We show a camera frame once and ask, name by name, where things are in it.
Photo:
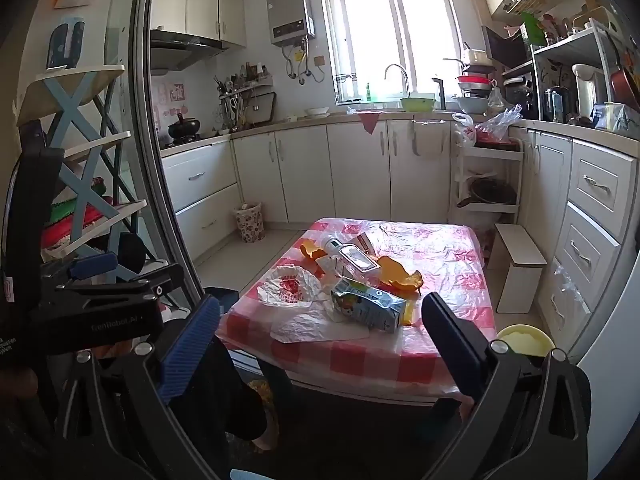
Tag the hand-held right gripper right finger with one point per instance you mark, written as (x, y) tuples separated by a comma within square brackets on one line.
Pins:
[(450, 340)]

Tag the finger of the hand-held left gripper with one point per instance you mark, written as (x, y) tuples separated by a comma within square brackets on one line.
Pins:
[(95, 264), (150, 282)]

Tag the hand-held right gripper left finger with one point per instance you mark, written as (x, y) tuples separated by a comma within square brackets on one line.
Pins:
[(192, 345)]

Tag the yellow plastic basin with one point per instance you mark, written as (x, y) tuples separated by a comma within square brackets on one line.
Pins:
[(525, 340)]

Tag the orange wrapper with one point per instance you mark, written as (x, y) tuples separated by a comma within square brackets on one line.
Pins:
[(400, 280)]

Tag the green juice carton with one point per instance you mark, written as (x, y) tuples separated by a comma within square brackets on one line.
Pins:
[(370, 310)]

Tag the white red-printed plastic bag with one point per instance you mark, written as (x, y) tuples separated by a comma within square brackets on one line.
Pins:
[(290, 285)]

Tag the white red small box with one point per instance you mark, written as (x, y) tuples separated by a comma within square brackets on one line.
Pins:
[(367, 244)]

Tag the clear plastic bottle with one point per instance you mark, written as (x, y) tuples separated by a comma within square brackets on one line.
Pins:
[(352, 257)]

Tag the white thin plastic sheet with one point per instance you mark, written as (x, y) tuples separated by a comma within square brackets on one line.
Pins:
[(320, 327)]

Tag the orange peel piece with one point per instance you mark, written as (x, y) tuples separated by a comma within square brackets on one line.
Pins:
[(310, 250)]

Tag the black round object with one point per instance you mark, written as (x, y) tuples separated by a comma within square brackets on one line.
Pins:
[(131, 255)]

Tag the dark blue floor container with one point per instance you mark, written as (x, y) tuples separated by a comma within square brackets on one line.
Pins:
[(222, 302)]

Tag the red green folded cloth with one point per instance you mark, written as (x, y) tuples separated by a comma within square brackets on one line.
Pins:
[(75, 215)]

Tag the person's left leg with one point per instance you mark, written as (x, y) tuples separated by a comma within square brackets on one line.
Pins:
[(225, 400)]

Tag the red checkered covered table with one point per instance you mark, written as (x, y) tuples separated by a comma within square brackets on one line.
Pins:
[(450, 270)]

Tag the yellow patterned cloth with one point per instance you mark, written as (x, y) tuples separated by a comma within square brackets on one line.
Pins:
[(262, 395)]

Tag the white wooden stool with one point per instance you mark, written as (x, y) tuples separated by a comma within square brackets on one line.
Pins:
[(517, 280)]

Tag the floral waste bin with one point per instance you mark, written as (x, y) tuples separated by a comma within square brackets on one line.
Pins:
[(250, 225)]

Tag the black wok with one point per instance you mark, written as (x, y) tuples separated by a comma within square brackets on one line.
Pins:
[(492, 192)]

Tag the black cooking pot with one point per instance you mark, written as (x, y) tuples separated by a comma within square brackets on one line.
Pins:
[(184, 129)]

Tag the blue white folding shelf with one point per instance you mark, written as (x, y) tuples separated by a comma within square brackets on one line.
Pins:
[(70, 105)]

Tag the grey framed glass door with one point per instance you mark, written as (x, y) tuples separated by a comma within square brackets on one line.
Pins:
[(149, 110)]

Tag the white refrigerator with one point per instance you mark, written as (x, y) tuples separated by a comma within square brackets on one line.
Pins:
[(620, 385)]

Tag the white trolley rack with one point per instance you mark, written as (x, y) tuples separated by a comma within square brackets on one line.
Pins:
[(492, 152)]

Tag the white cabinet door hanger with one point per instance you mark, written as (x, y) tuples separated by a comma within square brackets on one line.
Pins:
[(430, 135)]

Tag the white tray with black rim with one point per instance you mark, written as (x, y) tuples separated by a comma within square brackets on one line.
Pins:
[(264, 109)]

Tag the white red plastic bag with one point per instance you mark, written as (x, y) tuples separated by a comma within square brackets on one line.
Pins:
[(467, 132)]

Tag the white drawer cabinet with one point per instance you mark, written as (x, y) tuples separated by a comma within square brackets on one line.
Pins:
[(595, 185)]

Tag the clear plastic bag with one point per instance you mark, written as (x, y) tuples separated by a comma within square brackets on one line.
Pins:
[(500, 122)]

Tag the black range hood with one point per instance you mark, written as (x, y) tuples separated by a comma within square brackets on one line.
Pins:
[(175, 45)]

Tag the pink hanging cloth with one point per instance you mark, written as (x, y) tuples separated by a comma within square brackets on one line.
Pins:
[(369, 121)]

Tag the green wash basin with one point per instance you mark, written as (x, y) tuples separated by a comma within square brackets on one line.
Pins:
[(417, 105)]

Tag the stack of bowls and dishes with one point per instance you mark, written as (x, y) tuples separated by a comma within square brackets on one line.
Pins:
[(472, 102)]

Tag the white bowl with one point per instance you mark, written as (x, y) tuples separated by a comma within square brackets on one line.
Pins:
[(317, 111)]

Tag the black water tap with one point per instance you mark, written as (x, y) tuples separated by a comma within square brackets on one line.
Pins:
[(440, 95)]

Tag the black toaster oven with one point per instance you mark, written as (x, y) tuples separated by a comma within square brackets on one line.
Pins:
[(517, 95)]

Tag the chrome arched faucet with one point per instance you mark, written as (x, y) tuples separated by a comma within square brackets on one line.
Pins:
[(408, 87)]

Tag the black electric kettle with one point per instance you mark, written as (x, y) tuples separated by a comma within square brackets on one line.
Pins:
[(555, 105)]

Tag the blue grey packaged bag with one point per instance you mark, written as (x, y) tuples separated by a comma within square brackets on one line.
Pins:
[(617, 116)]

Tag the white thermos pot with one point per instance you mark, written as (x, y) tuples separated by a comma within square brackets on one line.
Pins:
[(587, 90)]

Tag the black microwave oven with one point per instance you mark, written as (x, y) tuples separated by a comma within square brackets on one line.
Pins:
[(500, 47)]

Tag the red frying pan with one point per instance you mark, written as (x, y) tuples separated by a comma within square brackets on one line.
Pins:
[(625, 85)]

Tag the white framed window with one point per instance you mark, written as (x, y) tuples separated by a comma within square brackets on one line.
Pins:
[(380, 35)]

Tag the white metal shelf rack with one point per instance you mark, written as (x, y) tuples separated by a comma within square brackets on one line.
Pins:
[(570, 45)]

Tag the green box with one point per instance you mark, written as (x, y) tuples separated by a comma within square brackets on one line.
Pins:
[(532, 30)]

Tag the red paper wall decoration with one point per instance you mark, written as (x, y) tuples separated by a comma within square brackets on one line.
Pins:
[(172, 100)]

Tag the wall utensil rack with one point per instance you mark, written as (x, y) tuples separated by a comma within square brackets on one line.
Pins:
[(240, 90)]

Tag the wall socket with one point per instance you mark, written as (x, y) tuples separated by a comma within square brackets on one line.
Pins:
[(319, 61)]

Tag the white wall cabinets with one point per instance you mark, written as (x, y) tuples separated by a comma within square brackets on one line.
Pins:
[(200, 5)]

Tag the grey wall water heater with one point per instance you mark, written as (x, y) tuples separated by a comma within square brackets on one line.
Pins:
[(290, 15)]

